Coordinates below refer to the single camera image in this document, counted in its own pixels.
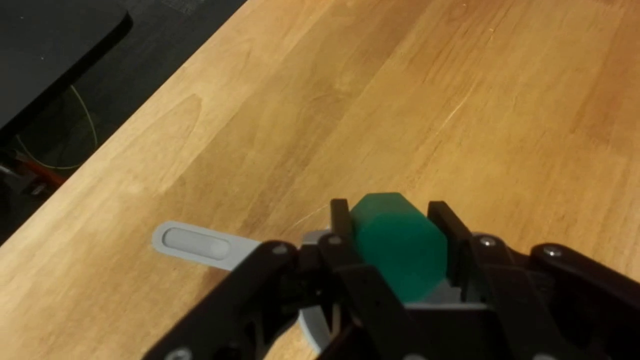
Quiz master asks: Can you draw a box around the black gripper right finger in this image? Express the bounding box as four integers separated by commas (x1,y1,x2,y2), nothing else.
427,198,640,360

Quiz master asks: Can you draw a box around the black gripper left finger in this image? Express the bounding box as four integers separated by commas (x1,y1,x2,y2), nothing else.
142,198,407,360

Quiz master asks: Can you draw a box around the green block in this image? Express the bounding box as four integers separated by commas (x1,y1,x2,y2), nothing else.
350,190,448,306

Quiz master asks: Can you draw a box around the grey measuring cup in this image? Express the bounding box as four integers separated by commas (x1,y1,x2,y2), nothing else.
151,221,492,353

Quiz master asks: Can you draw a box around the black box beside table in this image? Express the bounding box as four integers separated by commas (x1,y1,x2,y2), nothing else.
0,0,134,133

